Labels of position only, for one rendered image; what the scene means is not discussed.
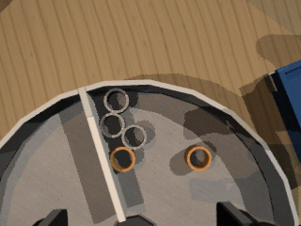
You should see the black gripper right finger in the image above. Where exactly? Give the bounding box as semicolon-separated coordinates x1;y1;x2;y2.
216;202;276;226

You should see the grey metal ring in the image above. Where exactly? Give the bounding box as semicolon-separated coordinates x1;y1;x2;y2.
100;113;126;137
103;89;130;114
121;124;147;150

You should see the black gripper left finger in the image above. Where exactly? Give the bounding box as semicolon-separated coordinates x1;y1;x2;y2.
33;209;68;226

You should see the blue crate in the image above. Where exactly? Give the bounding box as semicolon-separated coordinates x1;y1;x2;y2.
263;59;301;170

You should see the bronze ring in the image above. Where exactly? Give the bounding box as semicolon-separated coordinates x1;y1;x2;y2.
110;145;135;172
184;145;212;171

